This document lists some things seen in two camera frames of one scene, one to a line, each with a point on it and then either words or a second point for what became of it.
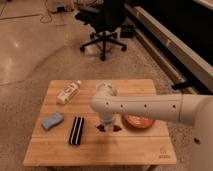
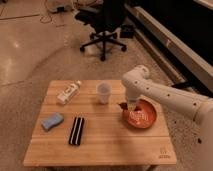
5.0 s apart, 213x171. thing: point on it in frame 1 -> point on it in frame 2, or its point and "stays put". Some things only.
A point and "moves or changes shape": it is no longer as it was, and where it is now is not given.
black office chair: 107,19 stays put
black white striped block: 76,131 stays put
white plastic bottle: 69,92 stays put
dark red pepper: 115,128 moves or changes shape
